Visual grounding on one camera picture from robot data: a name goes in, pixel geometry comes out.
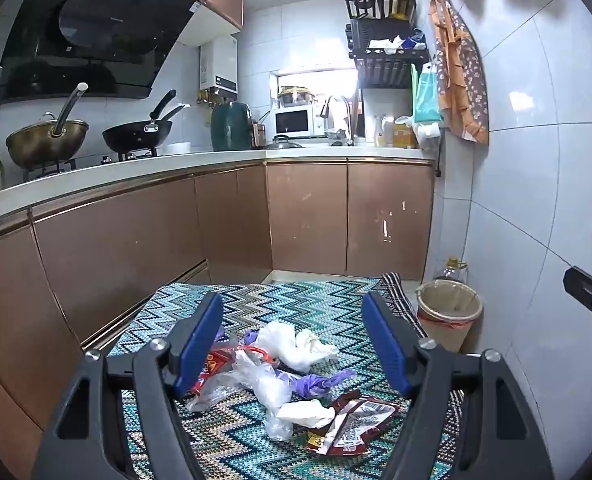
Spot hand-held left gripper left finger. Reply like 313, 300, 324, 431
31, 291, 225, 480

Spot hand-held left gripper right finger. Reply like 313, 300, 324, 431
361, 290, 557, 480

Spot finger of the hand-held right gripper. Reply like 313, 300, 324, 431
563, 266, 592, 356

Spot red snack wrapper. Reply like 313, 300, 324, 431
191, 337, 273, 397

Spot white tissue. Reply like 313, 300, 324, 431
295, 330, 341, 367
276, 399, 337, 430

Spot purple plastic wrapper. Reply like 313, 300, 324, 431
275, 367, 358, 402

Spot white plastic bag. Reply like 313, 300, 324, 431
257, 320, 303, 373

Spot brown snack wrapper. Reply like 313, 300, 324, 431
305, 392, 401, 457

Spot clear plastic bag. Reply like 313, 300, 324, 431
186, 350, 298, 442

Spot beige wastebasket with liner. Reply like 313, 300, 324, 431
416, 280, 484, 354

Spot zigzag patterned mat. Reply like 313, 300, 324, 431
83, 272, 466, 480

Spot clear oil bottle yellow cap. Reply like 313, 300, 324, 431
433, 257, 470, 285

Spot brown kitchen counter cabinets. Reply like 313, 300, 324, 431
0, 146, 437, 466

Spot gas stove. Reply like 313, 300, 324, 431
23, 147, 162, 181

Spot yellow package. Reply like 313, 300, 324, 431
393, 117, 420, 149

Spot black frying pan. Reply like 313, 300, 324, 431
102, 104, 192, 153

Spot clear bag with white items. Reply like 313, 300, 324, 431
413, 122, 443, 152

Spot dark green appliance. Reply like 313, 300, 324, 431
210, 101, 253, 152

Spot wooden cutting board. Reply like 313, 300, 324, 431
351, 97, 365, 139

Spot metal faucet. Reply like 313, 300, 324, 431
321, 95, 355, 146

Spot orange floral apron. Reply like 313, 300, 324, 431
428, 0, 490, 145

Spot white microwave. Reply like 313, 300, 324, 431
268, 106, 327, 138

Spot teal plastic bag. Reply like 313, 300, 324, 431
412, 62, 445, 126

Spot brass wok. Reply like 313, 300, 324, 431
5, 119, 90, 169

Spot glass bowl with yellow rim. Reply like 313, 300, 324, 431
277, 85, 317, 109

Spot white water heater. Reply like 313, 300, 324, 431
198, 35, 240, 102

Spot black dish rack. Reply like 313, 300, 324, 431
343, 0, 432, 89

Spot white rag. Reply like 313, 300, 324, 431
366, 35, 408, 56

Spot black range hood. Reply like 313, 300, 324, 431
0, 0, 198, 107

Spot black handled ladle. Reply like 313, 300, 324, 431
51, 82, 89, 137

